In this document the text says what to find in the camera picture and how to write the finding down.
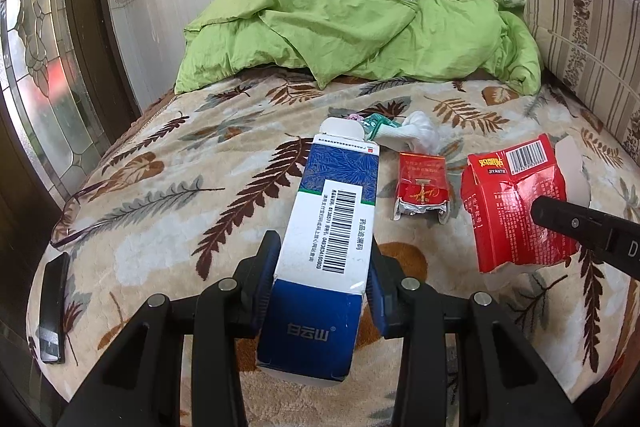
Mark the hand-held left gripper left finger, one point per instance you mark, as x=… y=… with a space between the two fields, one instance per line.
x=265 y=277

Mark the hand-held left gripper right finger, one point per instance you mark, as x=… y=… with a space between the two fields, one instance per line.
x=382 y=312

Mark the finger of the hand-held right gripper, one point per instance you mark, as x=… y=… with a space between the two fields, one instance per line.
x=590 y=229

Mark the blue and white box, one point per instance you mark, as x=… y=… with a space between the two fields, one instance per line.
x=325 y=217

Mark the torn red box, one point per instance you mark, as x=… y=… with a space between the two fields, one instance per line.
x=505 y=217

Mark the leaf printed blanket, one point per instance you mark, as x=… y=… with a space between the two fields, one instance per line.
x=200 y=187

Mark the red cigarette pack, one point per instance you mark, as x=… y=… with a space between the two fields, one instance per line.
x=420 y=179

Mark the small pink wrapper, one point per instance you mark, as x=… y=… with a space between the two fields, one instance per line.
x=354 y=118

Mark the green candy wrapper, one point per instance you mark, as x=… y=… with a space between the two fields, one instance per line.
x=375 y=122

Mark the striped brown cushion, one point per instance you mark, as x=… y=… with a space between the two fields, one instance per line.
x=590 y=37

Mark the black smartphone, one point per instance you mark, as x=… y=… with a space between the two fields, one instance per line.
x=52 y=307

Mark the green quilt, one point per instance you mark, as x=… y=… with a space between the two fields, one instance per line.
x=350 y=17

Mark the patterned glass door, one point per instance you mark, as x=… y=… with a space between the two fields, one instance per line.
x=45 y=57

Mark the clear frame eyeglasses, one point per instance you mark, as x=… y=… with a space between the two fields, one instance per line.
x=64 y=208

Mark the brown wooden door frame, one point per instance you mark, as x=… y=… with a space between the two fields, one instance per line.
x=95 y=32

